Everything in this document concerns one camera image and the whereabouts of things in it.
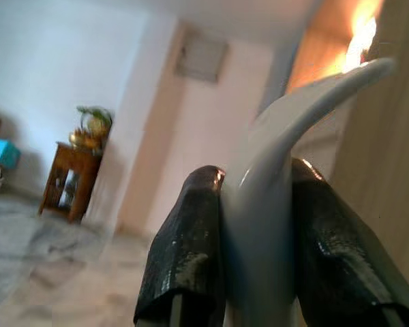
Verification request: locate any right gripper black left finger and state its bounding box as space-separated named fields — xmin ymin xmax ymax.
xmin=133 ymin=165 xmax=226 ymax=327

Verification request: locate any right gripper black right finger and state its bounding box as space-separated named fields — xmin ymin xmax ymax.
xmin=291 ymin=158 xmax=409 ymax=327

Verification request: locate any beige long-handled dustpan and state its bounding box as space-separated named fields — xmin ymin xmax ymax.
xmin=221 ymin=57 xmax=398 ymax=327

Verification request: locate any small wooden cabinet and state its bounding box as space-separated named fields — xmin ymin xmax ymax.
xmin=37 ymin=141 xmax=103 ymax=224

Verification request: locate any golden ornament with green leaves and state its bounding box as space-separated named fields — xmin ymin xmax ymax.
xmin=67 ymin=105 xmax=114 ymax=151

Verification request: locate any turquoise box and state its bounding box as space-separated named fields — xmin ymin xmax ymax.
xmin=0 ymin=137 xmax=22 ymax=168

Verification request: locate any grey wall panel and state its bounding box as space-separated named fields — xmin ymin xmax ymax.
xmin=175 ymin=29 xmax=230 ymax=83

